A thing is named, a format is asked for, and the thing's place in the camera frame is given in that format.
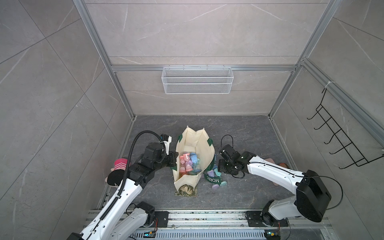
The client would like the teal hourglass pile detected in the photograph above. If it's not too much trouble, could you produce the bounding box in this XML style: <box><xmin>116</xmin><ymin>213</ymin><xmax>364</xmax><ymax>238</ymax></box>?
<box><xmin>214</xmin><ymin>168</ymin><xmax>222</xmax><ymax>177</ymax></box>

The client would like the pink hourglass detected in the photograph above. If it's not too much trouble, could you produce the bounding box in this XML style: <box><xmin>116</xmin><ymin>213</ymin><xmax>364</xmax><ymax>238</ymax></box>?
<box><xmin>179</xmin><ymin>155</ymin><xmax>187</xmax><ymax>178</ymax></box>

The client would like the cream canvas tote bag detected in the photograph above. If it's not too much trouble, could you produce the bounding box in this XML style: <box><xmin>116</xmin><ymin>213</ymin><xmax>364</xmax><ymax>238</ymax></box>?
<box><xmin>173</xmin><ymin>127</ymin><xmax>228</xmax><ymax>197</ymax></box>

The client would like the blue hourglass pile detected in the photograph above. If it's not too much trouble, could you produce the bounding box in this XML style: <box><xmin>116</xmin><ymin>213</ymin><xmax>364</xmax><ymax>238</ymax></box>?
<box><xmin>190</xmin><ymin>153</ymin><xmax>200</xmax><ymax>165</ymax></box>

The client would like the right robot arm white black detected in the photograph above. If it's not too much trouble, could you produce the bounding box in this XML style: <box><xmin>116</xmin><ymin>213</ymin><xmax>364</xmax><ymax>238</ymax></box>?
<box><xmin>218</xmin><ymin>145</ymin><xmax>332</xmax><ymax>227</ymax></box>

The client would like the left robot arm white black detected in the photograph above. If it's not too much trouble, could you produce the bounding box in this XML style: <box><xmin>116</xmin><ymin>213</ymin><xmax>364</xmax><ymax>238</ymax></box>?
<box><xmin>68</xmin><ymin>130</ymin><xmax>178</xmax><ymax>240</ymax></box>

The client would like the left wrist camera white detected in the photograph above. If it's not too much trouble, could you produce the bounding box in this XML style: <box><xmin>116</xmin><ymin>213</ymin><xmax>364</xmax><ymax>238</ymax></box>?
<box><xmin>160</xmin><ymin>134</ymin><xmax>172</xmax><ymax>155</ymax></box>

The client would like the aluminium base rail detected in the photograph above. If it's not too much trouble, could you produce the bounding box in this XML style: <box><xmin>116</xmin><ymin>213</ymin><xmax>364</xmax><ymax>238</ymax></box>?
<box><xmin>86</xmin><ymin>209</ymin><xmax>334</xmax><ymax>240</ymax></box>

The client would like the white wire mesh basket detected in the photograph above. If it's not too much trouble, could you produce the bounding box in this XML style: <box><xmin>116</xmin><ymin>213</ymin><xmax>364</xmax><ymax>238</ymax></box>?
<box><xmin>162</xmin><ymin>67</ymin><xmax>234</xmax><ymax>95</ymax></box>

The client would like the black wire hook rack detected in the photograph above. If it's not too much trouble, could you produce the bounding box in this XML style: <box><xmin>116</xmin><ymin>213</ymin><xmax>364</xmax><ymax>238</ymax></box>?
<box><xmin>307</xmin><ymin>88</ymin><xmax>384</xmax><ymax>170</ymax></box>

